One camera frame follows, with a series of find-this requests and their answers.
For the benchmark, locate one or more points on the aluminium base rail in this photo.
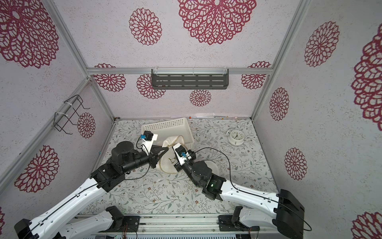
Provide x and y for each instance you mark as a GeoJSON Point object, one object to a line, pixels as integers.
{"type": "Point", "coordinates": [188, 226]}

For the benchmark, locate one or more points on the black wire wall rack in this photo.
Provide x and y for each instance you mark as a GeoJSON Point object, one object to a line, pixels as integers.
{"type": "Point", "coordinates": [61, 119]}

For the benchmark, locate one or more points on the white round alarm clock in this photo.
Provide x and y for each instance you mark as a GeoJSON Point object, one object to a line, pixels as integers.
{"type": "Point", "coordinates": [235, 137]}

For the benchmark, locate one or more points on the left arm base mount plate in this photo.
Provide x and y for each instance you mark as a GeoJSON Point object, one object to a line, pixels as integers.
{"type": "Point", "coordinates": [125, 224]}

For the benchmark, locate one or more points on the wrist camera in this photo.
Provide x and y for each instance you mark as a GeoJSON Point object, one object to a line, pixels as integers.
{"type": "Point", "coordinates": [147, 141]}
{"type": "Point", "coordinates": [181, 153]}

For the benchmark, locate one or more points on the dark grey wall shelf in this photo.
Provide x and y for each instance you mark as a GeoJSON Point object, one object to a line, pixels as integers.
{"type": "Point", "coordinates": [193, 81]}

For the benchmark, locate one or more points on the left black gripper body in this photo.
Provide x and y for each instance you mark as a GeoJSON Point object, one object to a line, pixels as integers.
{"type": "Point", "coordinates": [141, 159]}

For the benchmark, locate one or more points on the white round plate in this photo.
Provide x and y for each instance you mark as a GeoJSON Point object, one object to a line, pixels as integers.
{"type": "Point", "coordinates": [168, 160]}

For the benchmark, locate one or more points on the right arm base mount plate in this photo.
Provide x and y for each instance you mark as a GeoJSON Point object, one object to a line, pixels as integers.
{"type": "Point", "coordinates": [227, 225]}

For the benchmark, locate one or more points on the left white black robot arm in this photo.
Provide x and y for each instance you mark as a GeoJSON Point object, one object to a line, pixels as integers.
{"type": "Point", "coordinates": [51, 224]}

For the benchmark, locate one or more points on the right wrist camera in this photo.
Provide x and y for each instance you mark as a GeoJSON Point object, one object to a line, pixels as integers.
{"type": "Point", "coordinates": [181, 153]}

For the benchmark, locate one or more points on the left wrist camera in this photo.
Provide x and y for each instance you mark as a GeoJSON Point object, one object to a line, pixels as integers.
{"type": "Point", "coordinates": [147, 141]}

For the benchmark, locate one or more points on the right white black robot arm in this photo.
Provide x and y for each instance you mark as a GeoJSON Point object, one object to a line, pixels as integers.
{"type": "Point", "coordinates": [282, 211]}

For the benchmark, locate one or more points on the white perforated plastic basket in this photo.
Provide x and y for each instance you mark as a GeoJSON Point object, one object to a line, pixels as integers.
{"type": "Point", "coordinates": [174, 127]}

